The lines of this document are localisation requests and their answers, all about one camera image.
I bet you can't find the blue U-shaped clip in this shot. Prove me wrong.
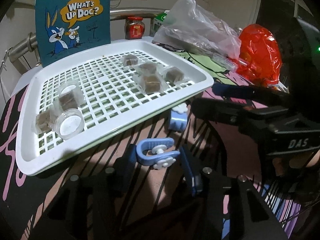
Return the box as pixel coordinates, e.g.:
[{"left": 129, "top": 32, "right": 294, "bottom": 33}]
[{"left": 136, "top": 138, "right": 180, "bottom": 170}]

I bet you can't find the blue clip with white flower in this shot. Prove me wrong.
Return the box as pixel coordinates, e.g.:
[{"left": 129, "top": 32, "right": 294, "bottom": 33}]
[{"left": 168, "top": 103, "right": 188, "bottom": 132}]

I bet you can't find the brown cube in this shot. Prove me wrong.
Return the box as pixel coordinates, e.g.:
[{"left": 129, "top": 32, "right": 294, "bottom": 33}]
[
  {"left": 161, "top": 66, "right": 189, "bottom": 85},
  {"left": 136, "top": 62, "right": 158, "bottom": 75},
  {"left": 119, "top": 54, "right": 139, "bottom": 67},
  {"left": 34, "top": 108, "right": 56, "bottom": 134},
  {"left": 59, "top": 92, "right": 78, "bottom": 111}
]

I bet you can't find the clear round container lid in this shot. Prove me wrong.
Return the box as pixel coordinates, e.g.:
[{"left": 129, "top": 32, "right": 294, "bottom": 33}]
[{"left": 53, "top": 108, "right": 85, "bottom": 140}]

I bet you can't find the large brown cube packet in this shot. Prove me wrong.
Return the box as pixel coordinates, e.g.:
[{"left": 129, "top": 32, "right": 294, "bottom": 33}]
[{"left": 132, "top": 73, "right": 169, "bottom": 95}]

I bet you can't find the brown cube back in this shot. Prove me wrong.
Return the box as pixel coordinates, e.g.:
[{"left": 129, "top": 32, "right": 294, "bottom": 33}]
[{"left": 119, "top": 54, "right": 139, "bottom": 67}]

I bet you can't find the clear round plastic jar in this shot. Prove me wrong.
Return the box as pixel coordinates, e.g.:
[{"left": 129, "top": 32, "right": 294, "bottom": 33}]
[{"left": 57, "top": 80, "right": 86, "bottom": 111}]

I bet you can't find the black pink printed table mat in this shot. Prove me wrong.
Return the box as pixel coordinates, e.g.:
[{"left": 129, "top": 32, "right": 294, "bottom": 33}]
[{"left": 1, "top": 49, "right": 301, "bottom": 239}]

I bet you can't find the red plastic bag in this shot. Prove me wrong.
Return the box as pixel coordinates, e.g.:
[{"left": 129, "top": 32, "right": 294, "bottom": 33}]
[{"left": 233, "top": 24, "right": 282, "bottom": 87}]

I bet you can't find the clear crumpled plastic bag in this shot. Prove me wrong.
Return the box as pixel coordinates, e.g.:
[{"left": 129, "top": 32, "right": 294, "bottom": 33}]
[{"left": 153, "top": 0, "right": 241, "bottom": 60}]

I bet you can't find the white perforated plastic tray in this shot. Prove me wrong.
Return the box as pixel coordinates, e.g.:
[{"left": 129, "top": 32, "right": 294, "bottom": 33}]
[{"left": 15, "top": 40, "right": 214, "bottom": 176}]

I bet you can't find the green white carton box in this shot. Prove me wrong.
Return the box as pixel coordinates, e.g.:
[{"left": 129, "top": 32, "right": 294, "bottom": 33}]
[{"left": 150, "top": 10, "right": 169, "bottom": 37}]

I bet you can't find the red lidded glass jar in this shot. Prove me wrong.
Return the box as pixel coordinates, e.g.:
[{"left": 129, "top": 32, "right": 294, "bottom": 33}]
[{"left": 124, "top": 16, "right": 145, "bottom": 40}]

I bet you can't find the teal Bugs Bunny tote bag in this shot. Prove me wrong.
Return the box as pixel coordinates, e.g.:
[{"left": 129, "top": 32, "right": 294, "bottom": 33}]
[{"left": 35, "top": 0, "right": 111, "bottom": 67}]

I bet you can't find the steel bed rail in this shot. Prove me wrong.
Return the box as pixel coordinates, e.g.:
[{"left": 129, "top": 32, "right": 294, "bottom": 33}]
[{"left": 6, "top": 7, "right": 165, "bottom": 66}]

